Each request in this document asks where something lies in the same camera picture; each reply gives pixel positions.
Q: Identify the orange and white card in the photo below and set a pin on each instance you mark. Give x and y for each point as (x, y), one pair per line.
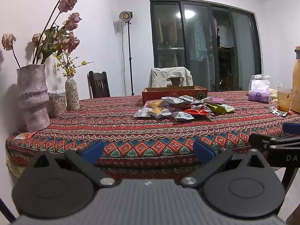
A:
(24, 136)

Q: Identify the green snack packet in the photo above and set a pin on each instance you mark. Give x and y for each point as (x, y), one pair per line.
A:
(221, 109)

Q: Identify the foil blister pack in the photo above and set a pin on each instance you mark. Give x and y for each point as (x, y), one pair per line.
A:
(277, 111)

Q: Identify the white hanging garment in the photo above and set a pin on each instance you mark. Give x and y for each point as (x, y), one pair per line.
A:
(225, 37)

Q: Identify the beige jacket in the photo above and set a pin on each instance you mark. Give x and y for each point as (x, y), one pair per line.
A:
(159, 77)

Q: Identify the small floral vase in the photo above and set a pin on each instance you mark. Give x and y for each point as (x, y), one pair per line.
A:
(72, 93)

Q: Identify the pile of silver packets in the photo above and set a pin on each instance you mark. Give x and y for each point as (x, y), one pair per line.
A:
(181, 116)

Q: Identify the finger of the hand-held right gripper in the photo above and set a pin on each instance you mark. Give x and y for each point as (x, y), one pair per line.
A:
(290, 127)
(257, 140)

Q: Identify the studio light on stand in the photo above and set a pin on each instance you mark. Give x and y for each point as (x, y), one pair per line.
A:
(125, 16)

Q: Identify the cookie packet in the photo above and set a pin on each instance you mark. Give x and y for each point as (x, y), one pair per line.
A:
(154, 103)
(160, 111)

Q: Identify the purple tissue pack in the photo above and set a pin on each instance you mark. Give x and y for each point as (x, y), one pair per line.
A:
(259, 96)

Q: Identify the pink ceramic vase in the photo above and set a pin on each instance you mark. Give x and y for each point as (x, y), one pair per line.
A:
(32, 98)

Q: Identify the yellow flower sprigs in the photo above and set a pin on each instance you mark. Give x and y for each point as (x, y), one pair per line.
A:
(68, 70)

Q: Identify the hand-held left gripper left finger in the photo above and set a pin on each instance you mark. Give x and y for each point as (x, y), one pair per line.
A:
(93, 151)

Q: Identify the red cardboard box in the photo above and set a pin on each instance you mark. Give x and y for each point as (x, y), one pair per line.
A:
(154, 95)

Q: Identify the red patterned tablecloth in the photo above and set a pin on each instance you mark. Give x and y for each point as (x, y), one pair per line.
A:
(117, 131)

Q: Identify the bread in clear bag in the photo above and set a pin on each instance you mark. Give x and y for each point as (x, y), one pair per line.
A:
(273, 95)

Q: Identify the tan bottle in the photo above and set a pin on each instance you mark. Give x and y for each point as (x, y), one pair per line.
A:
(296, 82)

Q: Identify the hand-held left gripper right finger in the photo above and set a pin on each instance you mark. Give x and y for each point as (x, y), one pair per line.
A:
(204, 150)

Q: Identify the glass jar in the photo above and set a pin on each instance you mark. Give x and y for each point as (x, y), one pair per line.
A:
(57, 105)

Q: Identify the sliding glass door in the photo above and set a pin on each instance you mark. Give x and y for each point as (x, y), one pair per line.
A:
(168, 28)

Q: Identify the dark wooden chair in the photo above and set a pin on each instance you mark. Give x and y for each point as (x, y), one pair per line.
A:
(98, 86)
(175, 81)

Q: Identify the glass cup with drink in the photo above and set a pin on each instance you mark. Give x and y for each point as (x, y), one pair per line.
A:
(284, 99)

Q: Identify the light blue hanging shirt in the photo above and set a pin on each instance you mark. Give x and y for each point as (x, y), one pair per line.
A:
(198, 42)

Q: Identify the clear plastic bag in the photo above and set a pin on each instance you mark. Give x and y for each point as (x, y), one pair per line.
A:
(259, 83)

